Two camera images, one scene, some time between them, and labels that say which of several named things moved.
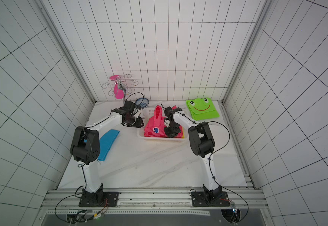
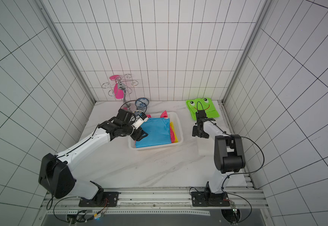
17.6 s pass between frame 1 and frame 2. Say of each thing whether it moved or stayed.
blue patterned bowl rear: stayed
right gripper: moved
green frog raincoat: stayed
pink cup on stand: stayed
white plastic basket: moved
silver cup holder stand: stayed
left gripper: moved
